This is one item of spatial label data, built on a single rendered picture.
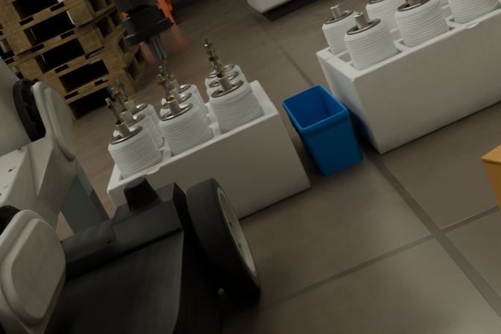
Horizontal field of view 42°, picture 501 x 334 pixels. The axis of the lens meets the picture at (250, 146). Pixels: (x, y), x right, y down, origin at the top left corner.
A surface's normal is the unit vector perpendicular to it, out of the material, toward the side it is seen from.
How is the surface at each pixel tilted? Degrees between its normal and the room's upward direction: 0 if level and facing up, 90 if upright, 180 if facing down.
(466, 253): 0
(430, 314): 0
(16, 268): 90
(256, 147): 90
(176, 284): 0
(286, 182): 90
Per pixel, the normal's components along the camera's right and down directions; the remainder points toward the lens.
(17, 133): 0.16, 0.47
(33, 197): 0.91, -0.40
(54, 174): 0.96, -0.04
